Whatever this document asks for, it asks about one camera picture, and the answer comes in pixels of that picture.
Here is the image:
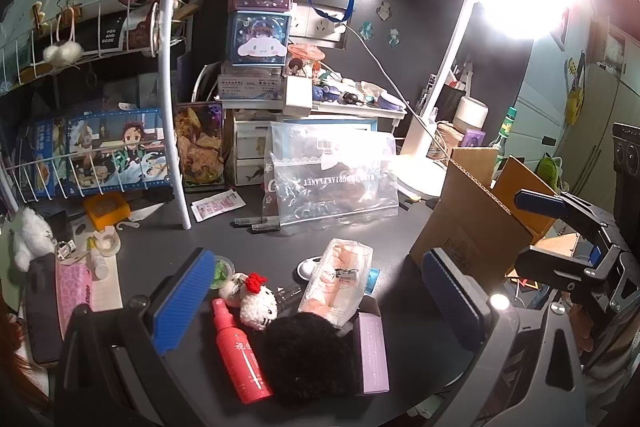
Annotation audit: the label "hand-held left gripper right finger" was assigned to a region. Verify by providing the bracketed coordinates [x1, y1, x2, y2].
[422, 248, 586, 427]

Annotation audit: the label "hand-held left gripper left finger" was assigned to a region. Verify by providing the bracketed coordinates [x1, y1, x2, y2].
[52, 248, 217, 427]

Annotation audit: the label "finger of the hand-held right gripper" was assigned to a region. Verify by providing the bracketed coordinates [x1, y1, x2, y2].
[514, 188, 621, 233]
[514, 244, 603, 294]

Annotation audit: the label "brown cardboard box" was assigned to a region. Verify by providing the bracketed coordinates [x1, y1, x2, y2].
[409, 147, 581, 289]

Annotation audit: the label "white crochet cat plush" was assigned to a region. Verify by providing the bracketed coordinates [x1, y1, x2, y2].
[220, 272, 279, 333]

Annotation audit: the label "person's right forearm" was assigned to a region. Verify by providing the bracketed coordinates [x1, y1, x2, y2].
[582, 337, 640, 410]

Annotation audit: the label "person's right hand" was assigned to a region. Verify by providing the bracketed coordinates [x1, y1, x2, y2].
[569, 302, 597, 358]

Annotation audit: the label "green frog plush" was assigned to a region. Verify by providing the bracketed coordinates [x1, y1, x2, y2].
[537, 154, 563, 192]

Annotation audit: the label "green jelly cup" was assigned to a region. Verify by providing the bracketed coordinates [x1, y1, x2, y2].
[214, 256, 236, 290]

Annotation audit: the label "green bottle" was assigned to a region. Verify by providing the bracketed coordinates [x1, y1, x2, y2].
[495, 107, 518, 172]

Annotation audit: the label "red spray bottle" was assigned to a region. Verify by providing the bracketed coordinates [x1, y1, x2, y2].
[211, 298, 275, 404]

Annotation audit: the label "purple box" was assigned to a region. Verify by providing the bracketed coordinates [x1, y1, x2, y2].
[352, 294, 391, 395]

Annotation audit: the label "small white tube bottle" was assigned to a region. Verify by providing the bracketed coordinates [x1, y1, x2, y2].
[87, 237, 112, 280]

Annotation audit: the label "clear tape roll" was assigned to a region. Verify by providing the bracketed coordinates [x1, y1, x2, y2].
[92, 227, 122, 256]

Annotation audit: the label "white pink sachet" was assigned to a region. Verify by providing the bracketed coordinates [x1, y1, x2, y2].
[191, 189, 247, 223]

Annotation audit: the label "pink tissue box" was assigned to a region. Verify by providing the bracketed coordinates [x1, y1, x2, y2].
[55, 254, 123, 338]

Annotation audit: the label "white humidifier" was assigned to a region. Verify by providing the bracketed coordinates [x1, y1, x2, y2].
[452, 96, 490, 132]

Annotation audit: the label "clear packet pink contents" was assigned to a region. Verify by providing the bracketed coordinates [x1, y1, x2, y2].
[297, 238, 375, 327]

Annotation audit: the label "orange box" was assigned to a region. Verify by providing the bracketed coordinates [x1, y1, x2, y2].
[82, 193, 132, 230]

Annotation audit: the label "white desk lamp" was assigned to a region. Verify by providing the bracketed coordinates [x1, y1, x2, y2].
[397, 0, 586, 201]

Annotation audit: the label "white round dish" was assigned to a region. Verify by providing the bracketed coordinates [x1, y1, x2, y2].
[296, 256, 326, 280]

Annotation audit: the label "black pen holder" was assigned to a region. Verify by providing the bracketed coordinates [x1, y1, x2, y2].
[440, 84, 468, 122]

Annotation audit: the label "black phone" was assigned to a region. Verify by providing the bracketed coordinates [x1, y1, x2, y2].
[25, 252, 63, 365]

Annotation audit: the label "black fluffy pompom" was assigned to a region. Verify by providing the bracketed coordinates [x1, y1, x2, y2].
[262, 312, 362, 410]

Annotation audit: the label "brown picture card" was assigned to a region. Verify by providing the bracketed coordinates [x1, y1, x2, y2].
[175, 102, 226, 188]

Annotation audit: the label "white drawer cabinet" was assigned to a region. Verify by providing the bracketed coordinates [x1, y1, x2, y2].
[225, 109, 281, 188]

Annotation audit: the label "anime printed box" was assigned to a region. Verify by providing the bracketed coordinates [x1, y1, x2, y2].
[20, 107, 173, 198]

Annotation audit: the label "white fluffy plush toy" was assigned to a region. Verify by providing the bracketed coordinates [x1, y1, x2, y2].
[9, 207, 56, 273]

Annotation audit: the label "clear zip bag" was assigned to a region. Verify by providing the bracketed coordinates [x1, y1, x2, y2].
[262, 122, 401, 236]

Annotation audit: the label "person's reddish hair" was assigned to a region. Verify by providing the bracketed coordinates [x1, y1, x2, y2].
[0, 302, 53, 413]

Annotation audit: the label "white shelf riser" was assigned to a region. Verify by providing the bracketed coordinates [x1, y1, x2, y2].
[310, 99, 408, 124]

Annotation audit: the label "small white box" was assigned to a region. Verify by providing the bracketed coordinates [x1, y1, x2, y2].
[285, 74, 316, 118]

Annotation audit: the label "pink figure cup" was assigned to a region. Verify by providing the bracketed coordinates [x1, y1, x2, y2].
[287, 44, 326, 80]

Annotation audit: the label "blue cartoon storage drawer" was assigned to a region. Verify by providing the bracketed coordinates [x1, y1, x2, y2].
[227, 12, 293, 68]

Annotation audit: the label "white hanging pompom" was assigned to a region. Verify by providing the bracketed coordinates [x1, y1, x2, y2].
[42, 42, 83, 66]

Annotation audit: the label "black book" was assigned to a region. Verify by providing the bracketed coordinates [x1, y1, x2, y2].
[50, 9, 128, 52]

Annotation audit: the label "yellow cartoon wall sticker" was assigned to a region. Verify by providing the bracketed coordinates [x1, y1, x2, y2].
[565, 52, 587, 125]

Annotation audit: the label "white cable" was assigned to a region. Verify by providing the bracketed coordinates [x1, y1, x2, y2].
[345, 24, 451, 162]

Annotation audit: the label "white wire rack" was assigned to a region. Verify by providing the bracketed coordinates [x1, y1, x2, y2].
[0, 0, 201, 230]

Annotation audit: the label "white wall outlet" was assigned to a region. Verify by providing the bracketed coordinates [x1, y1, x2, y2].
[290, 2, 348, 50]

